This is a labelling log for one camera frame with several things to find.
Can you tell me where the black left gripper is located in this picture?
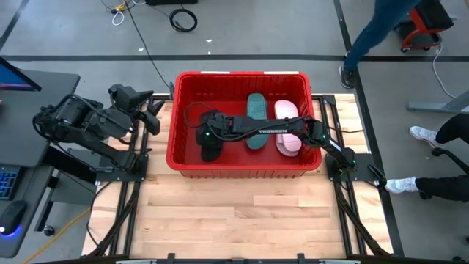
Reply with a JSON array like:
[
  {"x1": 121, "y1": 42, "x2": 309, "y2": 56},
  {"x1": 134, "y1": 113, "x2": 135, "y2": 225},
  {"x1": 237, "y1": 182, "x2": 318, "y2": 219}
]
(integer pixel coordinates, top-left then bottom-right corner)
[{"x1": 108, "y1": 83, "x2": 166, "y2": 136}]

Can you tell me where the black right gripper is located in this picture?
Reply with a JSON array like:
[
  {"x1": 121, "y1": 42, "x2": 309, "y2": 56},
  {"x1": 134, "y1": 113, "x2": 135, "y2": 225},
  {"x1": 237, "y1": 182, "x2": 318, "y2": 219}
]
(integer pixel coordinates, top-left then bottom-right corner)
[{"x1": 196, "y1": 111, "x2": 237, "y2": 147}]

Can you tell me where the red plastic bin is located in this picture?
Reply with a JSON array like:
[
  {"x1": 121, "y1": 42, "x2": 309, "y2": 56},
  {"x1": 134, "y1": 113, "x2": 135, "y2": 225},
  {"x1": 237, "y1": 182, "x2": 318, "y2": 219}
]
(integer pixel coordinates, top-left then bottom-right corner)
[{"x1": 165, "y1": 70, "x2": 323, "y2": 180}]

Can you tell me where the black desk base beam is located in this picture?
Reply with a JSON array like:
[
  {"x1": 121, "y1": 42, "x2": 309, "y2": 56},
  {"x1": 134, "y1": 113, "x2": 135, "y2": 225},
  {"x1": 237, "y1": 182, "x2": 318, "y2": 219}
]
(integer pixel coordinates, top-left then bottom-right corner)
[{"x1": 42, "y1": 145, "x2": 98, "y2": 185}]

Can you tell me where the grey desk foot plate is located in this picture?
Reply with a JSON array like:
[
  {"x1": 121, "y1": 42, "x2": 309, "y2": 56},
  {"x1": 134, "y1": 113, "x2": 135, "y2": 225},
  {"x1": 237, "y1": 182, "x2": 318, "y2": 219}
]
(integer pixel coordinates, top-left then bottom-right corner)
[{"x1": 51, "y1": 148, "x2": 97, "y2": 206}]

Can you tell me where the black floor box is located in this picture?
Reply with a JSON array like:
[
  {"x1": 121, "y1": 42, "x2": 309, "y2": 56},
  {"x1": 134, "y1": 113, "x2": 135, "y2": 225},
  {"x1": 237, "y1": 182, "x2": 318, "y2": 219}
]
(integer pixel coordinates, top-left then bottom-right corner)
[{"x1": 145, "y1": 0, "x2": 199, "y2": 6}]

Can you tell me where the dark grey desk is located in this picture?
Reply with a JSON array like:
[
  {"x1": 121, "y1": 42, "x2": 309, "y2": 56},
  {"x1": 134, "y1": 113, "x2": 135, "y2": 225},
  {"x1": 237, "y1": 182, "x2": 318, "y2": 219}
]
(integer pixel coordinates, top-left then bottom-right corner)
[{"x1": 0, "y1": 69, "x2": 81, "y2": 169}]

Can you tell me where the computer monitor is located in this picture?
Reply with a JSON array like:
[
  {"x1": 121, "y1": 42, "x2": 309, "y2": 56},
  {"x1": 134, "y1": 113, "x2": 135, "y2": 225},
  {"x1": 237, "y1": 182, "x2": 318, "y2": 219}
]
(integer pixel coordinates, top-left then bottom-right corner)
[{"x1": 0, "y1": 56, "x2": 43, "y2": 92}]

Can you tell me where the grey keyboard desk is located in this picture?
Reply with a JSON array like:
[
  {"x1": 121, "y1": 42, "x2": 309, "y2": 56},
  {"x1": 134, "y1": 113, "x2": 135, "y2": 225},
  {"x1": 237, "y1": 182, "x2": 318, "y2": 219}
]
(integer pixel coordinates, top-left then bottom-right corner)
[{"x1": 0, "y1": 164, "x2": 56, "y2": 259}]

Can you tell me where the dark shoe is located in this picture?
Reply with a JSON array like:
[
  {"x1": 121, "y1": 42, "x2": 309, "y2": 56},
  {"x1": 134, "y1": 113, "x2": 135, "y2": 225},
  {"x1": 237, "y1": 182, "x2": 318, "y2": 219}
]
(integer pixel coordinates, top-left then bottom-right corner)
[{"x1": 338, "y1": 64, "x2": 359, "y2": 90}]

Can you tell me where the black backlit keyboard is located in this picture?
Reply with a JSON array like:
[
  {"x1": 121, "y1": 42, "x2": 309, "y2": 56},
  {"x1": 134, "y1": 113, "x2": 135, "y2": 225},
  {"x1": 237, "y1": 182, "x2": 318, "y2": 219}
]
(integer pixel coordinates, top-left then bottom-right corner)
[{"x1": 0, "y1": 166, "x2": 19, "y2": 202}]

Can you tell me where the black computer mouse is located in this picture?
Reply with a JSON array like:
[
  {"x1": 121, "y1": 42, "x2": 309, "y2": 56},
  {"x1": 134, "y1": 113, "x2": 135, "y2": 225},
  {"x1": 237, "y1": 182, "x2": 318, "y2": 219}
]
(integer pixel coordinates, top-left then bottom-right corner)
[{"x1": 0, "y1": 200, "x2": 28, "y2": 236}]

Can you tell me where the person in blue trousers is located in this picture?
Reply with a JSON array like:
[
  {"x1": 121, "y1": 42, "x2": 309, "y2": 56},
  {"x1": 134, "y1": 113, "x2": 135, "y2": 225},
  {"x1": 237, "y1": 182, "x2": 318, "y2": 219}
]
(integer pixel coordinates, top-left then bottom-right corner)
[{"x1": 342, "y1": 0, "x2": 422, "y2": 74}]

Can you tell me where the white sneaker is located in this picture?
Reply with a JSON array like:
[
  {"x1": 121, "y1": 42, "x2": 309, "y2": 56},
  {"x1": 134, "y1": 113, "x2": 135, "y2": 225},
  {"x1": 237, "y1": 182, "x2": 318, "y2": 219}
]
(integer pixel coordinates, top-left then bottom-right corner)
[
  {"x1": 409, "y1": 125, "x2": 441, "y2": 150},
  {"x1": 384, "y1": 176, "x2": 420, "y2": 195}
]

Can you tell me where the grey table foot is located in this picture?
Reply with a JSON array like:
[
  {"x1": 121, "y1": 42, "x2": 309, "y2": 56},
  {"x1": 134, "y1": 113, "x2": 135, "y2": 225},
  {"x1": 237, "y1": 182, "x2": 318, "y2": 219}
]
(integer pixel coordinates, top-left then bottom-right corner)
[{"x1": 406, "y1": 90, "x2": 469, "y2": 114}]

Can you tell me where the black office chair base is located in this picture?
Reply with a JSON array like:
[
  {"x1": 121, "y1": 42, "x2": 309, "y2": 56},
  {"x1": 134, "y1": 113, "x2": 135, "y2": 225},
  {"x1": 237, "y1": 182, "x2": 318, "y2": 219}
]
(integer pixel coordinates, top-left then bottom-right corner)
[{"x1": 419, "y1": 146, "x2": 469, "y2": 202}]

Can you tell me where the red rolling stool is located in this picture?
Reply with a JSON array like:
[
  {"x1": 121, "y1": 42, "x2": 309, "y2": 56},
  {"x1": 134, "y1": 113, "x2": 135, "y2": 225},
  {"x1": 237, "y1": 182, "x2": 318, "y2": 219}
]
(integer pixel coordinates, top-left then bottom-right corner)
[{"x1": 397, "y1": 0, "x2": 458, "y2": 54}]

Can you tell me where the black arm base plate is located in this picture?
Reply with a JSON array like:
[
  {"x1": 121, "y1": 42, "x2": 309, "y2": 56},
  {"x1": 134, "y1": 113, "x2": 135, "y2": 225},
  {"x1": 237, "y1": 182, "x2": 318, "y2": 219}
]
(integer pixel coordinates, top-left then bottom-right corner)
[
  {"x1": 95, "y1": 153, "x2": 149, "y2": 183},
  {"x1": 325, "y1": 153, "x2": 379, "y2": 183}
]

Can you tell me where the black aluminium frame rail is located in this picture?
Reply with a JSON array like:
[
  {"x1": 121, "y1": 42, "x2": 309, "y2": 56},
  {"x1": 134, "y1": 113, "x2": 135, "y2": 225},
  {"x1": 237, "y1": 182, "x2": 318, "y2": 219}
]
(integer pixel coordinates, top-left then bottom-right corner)
[
  {"x1": 86, "y1": 94, "x2": 173, "y2": 257},
  {"x1": 311, "y1": 93, "x2": 391, "y2": 257}
]

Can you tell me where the long black floor cable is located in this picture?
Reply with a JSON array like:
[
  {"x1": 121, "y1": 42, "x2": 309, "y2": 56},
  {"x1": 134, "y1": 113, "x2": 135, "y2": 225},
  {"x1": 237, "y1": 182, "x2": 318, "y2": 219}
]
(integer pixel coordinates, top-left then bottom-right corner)
[{"x1": 123, "y1": 0, "x2": 173, "y2": 90}]

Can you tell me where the coiled black cable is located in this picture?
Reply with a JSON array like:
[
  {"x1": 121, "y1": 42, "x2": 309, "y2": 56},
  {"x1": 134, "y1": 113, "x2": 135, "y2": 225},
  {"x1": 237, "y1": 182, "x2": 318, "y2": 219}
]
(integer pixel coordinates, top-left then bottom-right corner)
[{"x1": 169, "y1": 7, "x2": 199, "y2": 33}]

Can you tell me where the white cable with yellow plug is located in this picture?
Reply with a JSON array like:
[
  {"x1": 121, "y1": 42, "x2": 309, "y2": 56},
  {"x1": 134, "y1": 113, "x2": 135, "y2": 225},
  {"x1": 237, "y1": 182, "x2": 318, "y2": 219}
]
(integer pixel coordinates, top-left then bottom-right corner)
[{"x1": 100, "y1": 0, "x2": 147, "y2": 26}]

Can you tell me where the black frame crossbar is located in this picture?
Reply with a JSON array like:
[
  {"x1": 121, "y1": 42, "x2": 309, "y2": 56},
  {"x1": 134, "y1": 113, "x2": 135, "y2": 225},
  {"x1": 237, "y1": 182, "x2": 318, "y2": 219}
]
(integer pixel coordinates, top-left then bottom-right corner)
[{"x1": 34, "y1": 252, "x2": 469, "y2": 264}]

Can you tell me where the yellow floor cable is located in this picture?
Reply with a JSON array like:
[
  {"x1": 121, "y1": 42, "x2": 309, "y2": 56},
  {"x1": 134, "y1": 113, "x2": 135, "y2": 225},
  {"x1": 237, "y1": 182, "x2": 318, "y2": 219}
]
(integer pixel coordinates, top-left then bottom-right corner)
[{"x1": 21, "y1": 207, "x2": 92, "y2": 264}]

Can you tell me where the black power cable bundle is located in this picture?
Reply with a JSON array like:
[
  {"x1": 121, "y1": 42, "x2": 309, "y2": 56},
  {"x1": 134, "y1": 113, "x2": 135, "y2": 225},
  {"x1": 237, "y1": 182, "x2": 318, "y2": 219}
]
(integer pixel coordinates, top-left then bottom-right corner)
[{"x1": 367, "y1": 164, "x2": 388, "y2": 188}]

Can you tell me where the white floor cable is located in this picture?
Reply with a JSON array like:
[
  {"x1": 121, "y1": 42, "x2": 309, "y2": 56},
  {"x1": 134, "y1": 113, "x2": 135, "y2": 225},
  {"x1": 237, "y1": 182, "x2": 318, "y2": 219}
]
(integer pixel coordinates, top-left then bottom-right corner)
[{"x1": 431, "y1": 43, "x2": 459, "y2": 100}]

